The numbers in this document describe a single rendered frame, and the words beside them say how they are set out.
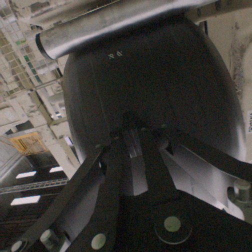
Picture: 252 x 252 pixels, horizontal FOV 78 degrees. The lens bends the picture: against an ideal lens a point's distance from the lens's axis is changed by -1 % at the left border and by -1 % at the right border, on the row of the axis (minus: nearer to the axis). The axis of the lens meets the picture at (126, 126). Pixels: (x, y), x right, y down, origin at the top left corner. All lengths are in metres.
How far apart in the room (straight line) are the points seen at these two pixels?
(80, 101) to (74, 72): 0.06
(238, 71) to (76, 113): 0.37
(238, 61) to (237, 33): 0.06
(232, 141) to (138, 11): 0.24
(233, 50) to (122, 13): 0.27
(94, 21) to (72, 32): 0.04
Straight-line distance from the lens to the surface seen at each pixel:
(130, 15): 0.29
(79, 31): 0.29
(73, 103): 0.27
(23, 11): 0.29
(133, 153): 0.16
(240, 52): 0.45
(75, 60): 0.31
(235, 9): 0.40
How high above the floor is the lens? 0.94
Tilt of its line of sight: 27 degrees up
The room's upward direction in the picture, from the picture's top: 160 degrees clockwise
